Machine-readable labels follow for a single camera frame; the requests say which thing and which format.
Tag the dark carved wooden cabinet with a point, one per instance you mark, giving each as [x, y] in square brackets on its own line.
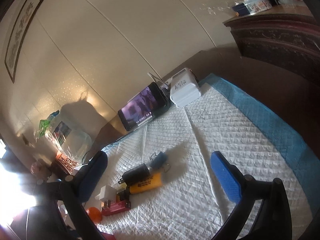
[288, 41]

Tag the white power bank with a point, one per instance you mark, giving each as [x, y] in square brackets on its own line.
[184, 88]

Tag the black plug adapter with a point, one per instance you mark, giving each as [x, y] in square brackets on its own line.
[135, 174]

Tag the framed wall picture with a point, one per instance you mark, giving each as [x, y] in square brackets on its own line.
[19, 30]

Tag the blue binder clip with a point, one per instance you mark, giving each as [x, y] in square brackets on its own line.
[158, 161]

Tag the white plug charger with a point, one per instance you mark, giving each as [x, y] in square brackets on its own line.
[107, 195]

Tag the orange ball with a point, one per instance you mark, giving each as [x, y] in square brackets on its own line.
[94, 214]

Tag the green plastic bag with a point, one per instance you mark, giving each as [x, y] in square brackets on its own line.
[45, 123]

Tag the carved wooden chair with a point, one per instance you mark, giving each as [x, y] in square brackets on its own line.
[62, 163]

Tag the yellow tube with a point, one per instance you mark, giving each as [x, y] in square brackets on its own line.
[152, 182]

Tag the water jug in plastic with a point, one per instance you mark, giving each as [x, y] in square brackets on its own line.
[68, 137]

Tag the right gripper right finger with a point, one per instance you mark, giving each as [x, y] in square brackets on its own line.
[228, 175]

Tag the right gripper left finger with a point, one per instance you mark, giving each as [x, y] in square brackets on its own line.
[89, 175]

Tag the white quilted table pad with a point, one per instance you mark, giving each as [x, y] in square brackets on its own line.
[192, 204]

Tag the red flat box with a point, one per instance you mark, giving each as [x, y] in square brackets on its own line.
[116, 208]

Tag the black smartphone showing video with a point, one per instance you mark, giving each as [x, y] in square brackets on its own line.
[143, 107]

